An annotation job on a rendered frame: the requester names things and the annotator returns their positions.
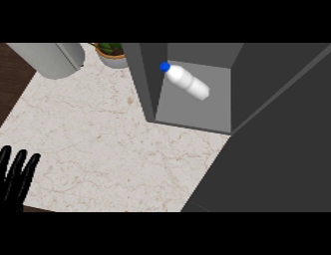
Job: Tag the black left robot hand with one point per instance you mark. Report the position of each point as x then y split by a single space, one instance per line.
2 186

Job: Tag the dark grey cabinet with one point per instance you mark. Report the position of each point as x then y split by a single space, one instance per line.
192 96

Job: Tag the white water bottle blue cap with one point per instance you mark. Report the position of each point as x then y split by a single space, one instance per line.
186 81

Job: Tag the dark grey cabinet door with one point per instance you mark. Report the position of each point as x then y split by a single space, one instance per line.
279 132

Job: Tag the grey cylindrical appliance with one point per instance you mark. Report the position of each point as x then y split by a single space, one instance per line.
50 59

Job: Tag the potted green plant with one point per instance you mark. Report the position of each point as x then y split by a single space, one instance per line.
110 53

